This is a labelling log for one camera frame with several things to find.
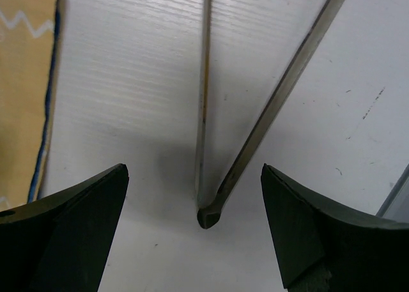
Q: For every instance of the yellow placemat with stitching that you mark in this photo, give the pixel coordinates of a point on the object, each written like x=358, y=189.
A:
x=31, y=38

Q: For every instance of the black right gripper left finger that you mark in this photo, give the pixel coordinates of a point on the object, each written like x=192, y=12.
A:
x=62, y=242

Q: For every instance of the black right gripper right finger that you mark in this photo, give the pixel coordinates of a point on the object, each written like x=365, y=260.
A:
x=323, y=245

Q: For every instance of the aluminium table edge rail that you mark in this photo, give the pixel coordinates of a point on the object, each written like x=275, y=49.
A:
x=395, y=207

